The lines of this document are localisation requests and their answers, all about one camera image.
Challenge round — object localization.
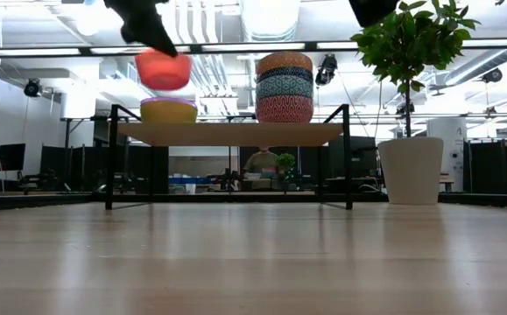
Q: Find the black wall monitor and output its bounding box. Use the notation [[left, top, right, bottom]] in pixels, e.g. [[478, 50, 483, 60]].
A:
[[0, 143, 26, 172]]

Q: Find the black ceiling camera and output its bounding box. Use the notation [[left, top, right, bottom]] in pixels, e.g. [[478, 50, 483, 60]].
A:
[[482, 67, 503, 84], [314, 53, 339, 87], [23, 78, 44, 98]]

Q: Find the dark blue patterned ceramic bowl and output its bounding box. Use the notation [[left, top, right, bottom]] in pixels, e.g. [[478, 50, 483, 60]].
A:
[[256, 66, 314, 85]]

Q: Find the orange patterned ceramic bowl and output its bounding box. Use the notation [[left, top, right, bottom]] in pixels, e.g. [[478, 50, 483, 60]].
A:
[[256, 51, 314, 75]]

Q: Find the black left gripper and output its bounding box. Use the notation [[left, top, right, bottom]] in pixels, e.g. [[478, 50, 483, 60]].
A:
[[103, 0, 180, 59]]

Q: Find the white round column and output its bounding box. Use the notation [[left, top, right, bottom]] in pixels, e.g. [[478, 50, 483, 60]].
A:
[[426, 116, 468, 192]]

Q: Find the small background plant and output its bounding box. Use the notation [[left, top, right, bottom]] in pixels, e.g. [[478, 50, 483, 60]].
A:
[[275, 152, 297, 193]]

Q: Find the purple plastic bowl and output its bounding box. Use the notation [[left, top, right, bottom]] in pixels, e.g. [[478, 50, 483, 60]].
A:
[[140, 96, 199, 107]]

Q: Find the black aluminium table frame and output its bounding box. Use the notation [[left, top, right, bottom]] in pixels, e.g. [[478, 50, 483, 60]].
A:
[[0, 39, 507, 214]]

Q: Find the white plant pot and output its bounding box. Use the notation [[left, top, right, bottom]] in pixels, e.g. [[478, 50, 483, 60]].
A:
[[377, 136, 445, 206]]

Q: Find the green leafy potted plant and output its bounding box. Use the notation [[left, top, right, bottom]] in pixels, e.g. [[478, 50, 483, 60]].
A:
[[349, 0, 482, 139]]

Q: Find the orange plastic bowl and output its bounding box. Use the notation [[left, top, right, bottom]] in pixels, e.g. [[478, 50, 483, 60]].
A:
[[134, 48, 193, 92]]

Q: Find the teal patterned ceramic bowl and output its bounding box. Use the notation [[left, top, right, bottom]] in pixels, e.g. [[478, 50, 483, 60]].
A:
[[255, 76, 314, 102]]

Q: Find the yellow plastic bowl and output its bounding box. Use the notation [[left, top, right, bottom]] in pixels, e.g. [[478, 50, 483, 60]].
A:
[[139, 101, 199, 124]]

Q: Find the wooden shelf with black legs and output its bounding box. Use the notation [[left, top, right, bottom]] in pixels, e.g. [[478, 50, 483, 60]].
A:
[[105, 103, 354, 211]]

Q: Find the person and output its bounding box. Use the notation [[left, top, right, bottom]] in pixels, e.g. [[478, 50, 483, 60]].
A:
[[243, 146, 280, 192]]

